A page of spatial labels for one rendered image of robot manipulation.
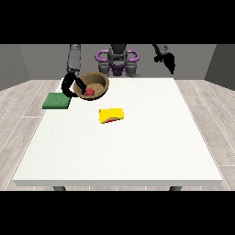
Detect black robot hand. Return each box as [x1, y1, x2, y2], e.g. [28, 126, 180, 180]
[153, 50, 176, 75]
[61, 72, 88, 99]

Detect brown wooden bowl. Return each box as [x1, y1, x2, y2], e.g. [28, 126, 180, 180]
[73, 72, 110, 101]

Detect green square pad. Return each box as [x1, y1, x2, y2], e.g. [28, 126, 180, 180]
[41, 93, 72, 110]

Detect yellow cup with melon print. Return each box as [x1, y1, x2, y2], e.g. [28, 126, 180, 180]
[98, 107, 125, 125]

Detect grey robot trunk purple rings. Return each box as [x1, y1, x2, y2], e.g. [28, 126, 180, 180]
[95, 44, 141, 78]

